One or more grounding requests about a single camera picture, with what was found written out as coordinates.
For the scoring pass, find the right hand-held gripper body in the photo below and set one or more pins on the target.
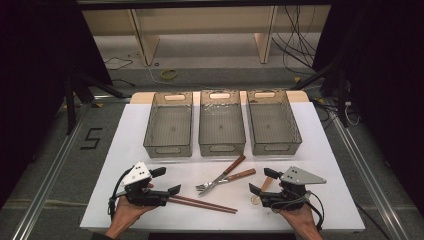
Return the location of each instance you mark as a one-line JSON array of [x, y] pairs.
[[296, 176]]

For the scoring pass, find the black frame beam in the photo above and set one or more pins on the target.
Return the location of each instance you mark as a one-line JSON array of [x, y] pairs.
[[200, 3]]

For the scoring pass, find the light wooden desk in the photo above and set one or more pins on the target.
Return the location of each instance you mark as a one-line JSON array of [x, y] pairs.
[[206, 20]]

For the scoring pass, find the person's right hand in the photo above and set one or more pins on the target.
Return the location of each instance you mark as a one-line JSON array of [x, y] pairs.
[[301, 220]]

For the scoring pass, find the black metal stand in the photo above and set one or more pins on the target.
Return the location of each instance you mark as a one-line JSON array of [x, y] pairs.
[[70, 110], [341, 100]]

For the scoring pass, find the black curtain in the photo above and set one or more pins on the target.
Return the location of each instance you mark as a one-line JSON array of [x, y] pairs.
[[36, 83], [386, 83]]

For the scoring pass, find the yellow tape roll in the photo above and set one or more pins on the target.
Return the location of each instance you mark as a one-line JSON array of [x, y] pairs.
[[169, 74]]

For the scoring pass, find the person's left hand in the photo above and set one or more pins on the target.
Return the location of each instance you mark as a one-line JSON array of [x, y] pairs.
[[125, 215]]

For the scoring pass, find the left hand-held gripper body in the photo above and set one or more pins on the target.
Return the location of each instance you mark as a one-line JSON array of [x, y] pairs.
[[136, 175]]

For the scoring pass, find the light wooden spoon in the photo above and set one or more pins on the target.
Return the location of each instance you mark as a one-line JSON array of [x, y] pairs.
[[267, 183]]

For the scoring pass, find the aluminium floor rail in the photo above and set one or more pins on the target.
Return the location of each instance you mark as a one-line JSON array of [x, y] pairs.
[[50, 173], [366, 173]]

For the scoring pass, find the smoky transparent plastic bin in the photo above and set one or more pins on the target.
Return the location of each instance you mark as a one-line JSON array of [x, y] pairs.
[[170, 128], [273, 126], [221, 128]]

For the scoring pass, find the brown wooden chopstick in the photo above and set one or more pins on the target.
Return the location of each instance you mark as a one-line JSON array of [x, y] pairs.
[[200, 206], [206, 203]]

